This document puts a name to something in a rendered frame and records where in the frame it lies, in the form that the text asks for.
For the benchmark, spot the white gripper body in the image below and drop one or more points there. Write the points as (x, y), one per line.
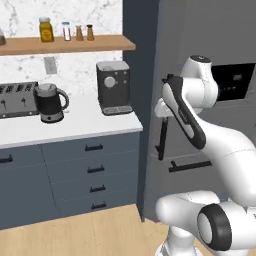
(162, 110)

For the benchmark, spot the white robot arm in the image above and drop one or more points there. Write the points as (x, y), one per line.
(230, 156)

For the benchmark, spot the grey fridge freezer drawer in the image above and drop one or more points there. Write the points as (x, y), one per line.
(176, 186)

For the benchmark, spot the grey fridge door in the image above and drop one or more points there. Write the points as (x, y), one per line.
(186, 33)

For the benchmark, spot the grey fridge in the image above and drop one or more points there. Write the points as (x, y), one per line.
(200, 30)

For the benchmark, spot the dark blue tall side panel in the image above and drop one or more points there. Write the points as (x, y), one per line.
(140, 73)

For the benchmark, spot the dark grey coffee machine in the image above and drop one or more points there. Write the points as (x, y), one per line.
(113, 90)

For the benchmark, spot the blue-grey drawer front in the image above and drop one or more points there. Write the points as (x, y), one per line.
(73, 190)
(66, 150)
(76, 206)
(26, 156)
(70, 170)

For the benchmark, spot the brown pepper shaker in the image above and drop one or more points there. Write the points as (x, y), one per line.
(90, 33)
(79, 34)

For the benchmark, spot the black and silver kettle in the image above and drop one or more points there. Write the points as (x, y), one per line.
(49, 103)

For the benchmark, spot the yellow jar with lid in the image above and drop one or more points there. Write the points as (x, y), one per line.
(46, 31)

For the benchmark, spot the grey toaster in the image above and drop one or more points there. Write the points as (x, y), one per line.
(16, 100)

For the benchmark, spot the blue-grey cupboard door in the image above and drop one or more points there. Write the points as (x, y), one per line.
(23, 196)

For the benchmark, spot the wooden wall shelf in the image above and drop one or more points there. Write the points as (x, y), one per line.
(66, 45)

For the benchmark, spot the grey wall socket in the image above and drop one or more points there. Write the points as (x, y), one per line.
(50, 65)

